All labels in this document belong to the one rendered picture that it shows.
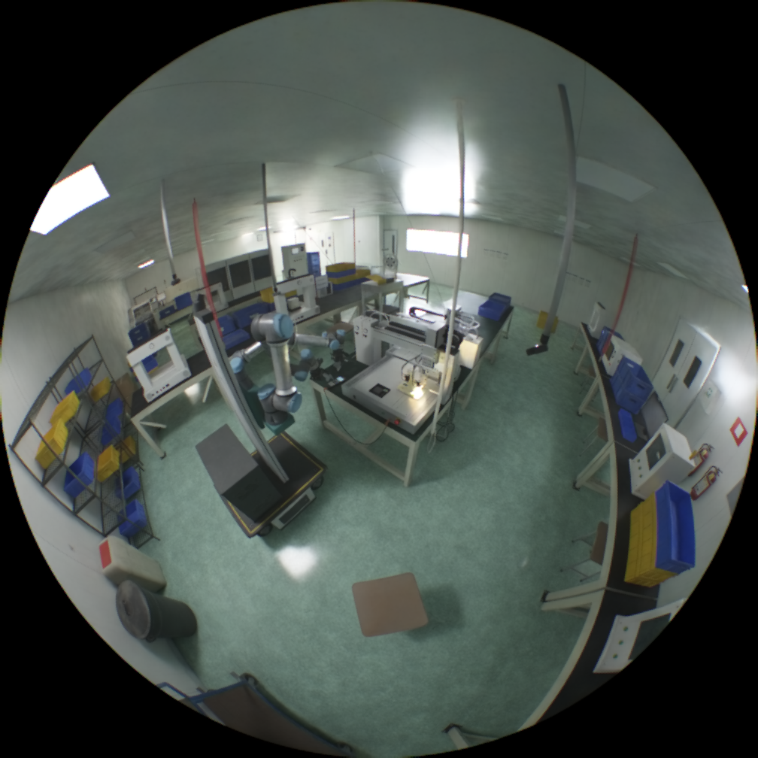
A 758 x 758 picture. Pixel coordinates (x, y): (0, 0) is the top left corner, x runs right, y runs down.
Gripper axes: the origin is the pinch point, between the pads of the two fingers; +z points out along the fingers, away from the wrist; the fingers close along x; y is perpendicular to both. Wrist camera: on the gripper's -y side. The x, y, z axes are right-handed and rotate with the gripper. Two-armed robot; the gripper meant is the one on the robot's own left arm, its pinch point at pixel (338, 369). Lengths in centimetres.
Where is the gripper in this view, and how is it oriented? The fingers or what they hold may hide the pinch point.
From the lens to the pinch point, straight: 204.5
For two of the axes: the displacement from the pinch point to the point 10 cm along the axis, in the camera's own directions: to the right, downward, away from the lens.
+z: -1.7, 8.9, 4.3
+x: 7.1, 4.1, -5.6
